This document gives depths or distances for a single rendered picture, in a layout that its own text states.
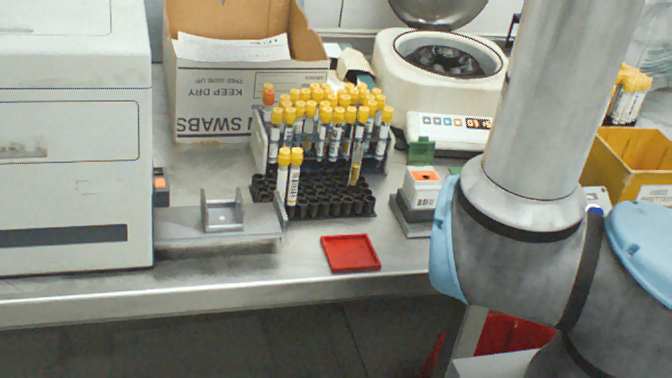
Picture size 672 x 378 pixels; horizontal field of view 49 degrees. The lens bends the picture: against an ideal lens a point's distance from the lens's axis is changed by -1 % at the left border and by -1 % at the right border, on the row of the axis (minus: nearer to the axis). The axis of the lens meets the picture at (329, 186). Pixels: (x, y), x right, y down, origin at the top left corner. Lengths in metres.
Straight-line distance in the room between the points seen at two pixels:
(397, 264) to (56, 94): 0.49
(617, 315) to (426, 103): 0.65
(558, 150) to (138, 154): 0.46
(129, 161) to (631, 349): 0.55
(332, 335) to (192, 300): 0.84
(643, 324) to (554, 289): 0.08
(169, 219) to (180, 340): 0.76
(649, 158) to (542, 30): 0.79
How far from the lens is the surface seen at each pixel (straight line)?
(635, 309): 0.69
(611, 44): 0.58
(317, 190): 1.07
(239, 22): 1.41
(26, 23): 0.84
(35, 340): 1.73
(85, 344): 1.70
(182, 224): 0.96
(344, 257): 0.99
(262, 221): 0.97
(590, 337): 0.73
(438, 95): 1.25
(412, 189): 1.04
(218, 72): 1.13
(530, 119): 0.61
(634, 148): 1.33
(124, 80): 0.80
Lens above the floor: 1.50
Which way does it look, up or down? 34 degrees down
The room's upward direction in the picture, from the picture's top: 9 degrees clockwise
